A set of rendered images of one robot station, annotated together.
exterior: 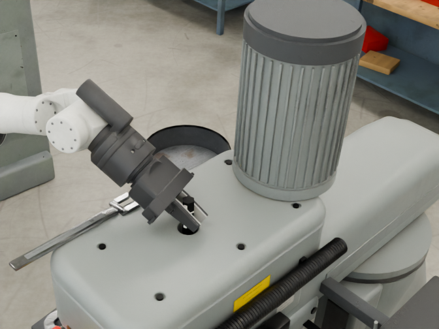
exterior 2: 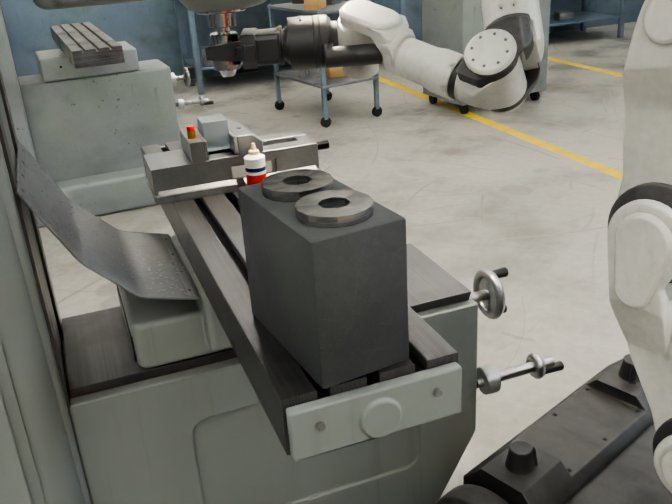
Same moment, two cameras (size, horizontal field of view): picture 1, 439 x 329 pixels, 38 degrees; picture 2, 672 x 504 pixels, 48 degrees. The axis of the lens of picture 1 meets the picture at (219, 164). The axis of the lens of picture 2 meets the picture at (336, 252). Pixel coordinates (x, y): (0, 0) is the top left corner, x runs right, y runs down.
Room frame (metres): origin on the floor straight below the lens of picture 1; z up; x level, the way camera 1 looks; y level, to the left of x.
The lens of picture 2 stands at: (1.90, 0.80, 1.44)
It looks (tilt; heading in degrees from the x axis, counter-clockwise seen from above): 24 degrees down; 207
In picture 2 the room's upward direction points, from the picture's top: 4 degrees counter-clockwise
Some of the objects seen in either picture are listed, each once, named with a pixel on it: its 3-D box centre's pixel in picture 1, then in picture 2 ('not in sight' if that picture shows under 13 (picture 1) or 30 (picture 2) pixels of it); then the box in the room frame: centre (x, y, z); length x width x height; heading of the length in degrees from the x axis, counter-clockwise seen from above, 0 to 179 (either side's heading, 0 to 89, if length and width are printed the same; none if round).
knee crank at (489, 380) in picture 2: not in sight; (519, 370); (0.51, 0.51, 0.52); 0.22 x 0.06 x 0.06; 137
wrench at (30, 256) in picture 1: (76, 230); not in sight; (0.77, 0.23, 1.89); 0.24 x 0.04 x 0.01; 138
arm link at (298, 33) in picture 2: not in sight; (278, 46); (0.76, 0.13, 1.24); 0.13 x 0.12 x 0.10; 28
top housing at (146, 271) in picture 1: (193, 256); not in sight; (0.82, 0.04, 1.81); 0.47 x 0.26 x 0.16; 137
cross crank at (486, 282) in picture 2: not in sight; (475, 297); (0.44, 0.39, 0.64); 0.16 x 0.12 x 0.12; 137
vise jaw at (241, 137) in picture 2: not in sight; (241, 137); (0.62, -0.06, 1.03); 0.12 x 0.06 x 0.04; 46
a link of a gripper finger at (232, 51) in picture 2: not in sight; (224, 52); (0.83, 0.06, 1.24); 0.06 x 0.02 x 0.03; 118
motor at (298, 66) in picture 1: (293, 97); not in sight; (0.99, -0.12, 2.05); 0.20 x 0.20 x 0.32
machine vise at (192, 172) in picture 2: not in sight; (231, 155); (0.64, -0.08, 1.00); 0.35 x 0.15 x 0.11; 136
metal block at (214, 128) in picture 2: not in sight; (213, 132); (0.66, -0.10, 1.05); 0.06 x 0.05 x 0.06; 46
